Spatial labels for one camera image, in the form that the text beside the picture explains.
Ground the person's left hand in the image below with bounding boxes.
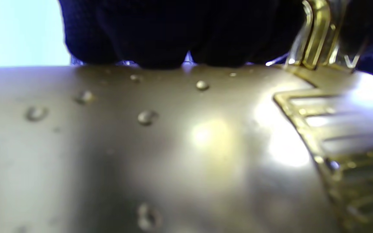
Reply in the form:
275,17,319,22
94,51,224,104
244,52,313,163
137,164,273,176
59,0,373,81

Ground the yellow transparent kettle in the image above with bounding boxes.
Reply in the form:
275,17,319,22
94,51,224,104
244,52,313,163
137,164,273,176
0,0,373,233

